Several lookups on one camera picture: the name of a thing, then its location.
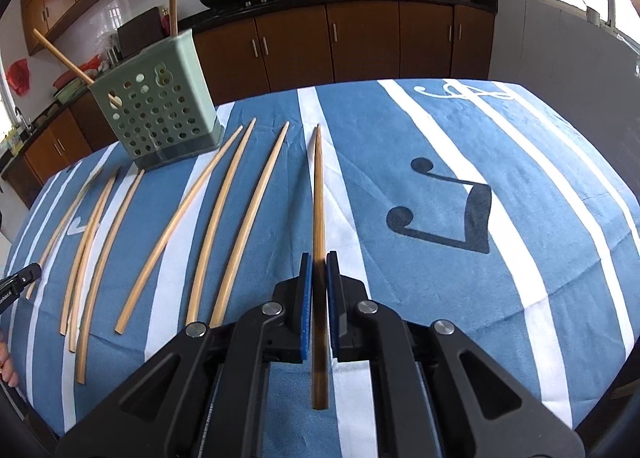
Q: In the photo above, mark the brown bamboo chopstick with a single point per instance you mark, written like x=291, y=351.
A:
x=318, y=218

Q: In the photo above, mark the brown lower kitchen cabinets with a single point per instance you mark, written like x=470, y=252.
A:
x=365, y=38

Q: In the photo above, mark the person's left hand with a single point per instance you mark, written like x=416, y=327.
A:
x=7, y=360

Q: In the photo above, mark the white metal cup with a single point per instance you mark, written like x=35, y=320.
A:
x=592, y=16

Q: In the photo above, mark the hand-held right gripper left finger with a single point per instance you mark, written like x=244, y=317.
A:
x=304, y=298

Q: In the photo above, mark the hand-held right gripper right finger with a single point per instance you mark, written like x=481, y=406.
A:
x=332, y=298

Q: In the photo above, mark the dark brown cutting board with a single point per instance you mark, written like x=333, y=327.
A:
x=140, y=33

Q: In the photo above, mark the green perforated chopstick holder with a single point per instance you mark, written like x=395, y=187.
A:
x=202, y=98

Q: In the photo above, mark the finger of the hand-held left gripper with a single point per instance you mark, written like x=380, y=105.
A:
x=30, y=272

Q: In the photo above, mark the blue striped tablecloth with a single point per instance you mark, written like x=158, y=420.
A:
x=425, y=288

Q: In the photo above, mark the group of bamboo chopsticks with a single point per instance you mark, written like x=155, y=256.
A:
x=122, y=324

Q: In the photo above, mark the steel utensil canister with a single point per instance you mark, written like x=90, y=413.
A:
x=112, y=56

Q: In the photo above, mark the steel sink faucet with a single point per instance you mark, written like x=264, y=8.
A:
x=21, y=118

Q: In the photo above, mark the green plastic basin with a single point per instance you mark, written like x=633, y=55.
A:
x=70, y=93

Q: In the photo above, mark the crumpled red plastic bag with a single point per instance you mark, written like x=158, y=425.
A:
x=91, y=63

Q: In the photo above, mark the red plastic basin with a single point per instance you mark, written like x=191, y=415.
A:
x=67, y=79

